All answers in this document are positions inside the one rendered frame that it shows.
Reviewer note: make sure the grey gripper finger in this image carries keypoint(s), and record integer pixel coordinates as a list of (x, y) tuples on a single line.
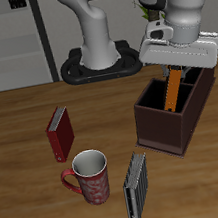
[(165, 70), (186, 71)]

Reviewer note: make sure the black book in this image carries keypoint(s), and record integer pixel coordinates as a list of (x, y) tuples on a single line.
[(137, 189)]

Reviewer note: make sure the red book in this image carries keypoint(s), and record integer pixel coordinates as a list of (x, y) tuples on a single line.
[(61, 136)]

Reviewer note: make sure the red patterned mug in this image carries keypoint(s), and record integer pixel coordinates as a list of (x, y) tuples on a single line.
[(92, 180)]

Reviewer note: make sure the grey shelf unit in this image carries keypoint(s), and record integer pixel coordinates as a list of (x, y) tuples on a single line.
[(5, 44)]

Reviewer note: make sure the green pot plant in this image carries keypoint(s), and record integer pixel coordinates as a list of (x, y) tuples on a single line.
[(141, 3)]

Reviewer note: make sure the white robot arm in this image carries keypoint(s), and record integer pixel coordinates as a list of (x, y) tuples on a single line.
[(95, 32)]

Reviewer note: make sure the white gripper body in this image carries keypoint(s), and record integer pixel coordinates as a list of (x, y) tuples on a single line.
[(179, 53)]

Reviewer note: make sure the orange book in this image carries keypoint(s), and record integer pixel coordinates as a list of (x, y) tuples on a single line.
[(172, 90)]

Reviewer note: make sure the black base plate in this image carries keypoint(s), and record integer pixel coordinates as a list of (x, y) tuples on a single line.
[(74, 73)]

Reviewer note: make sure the dark brown desk caddy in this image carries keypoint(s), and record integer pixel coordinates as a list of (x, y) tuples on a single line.
[(171, 127)]

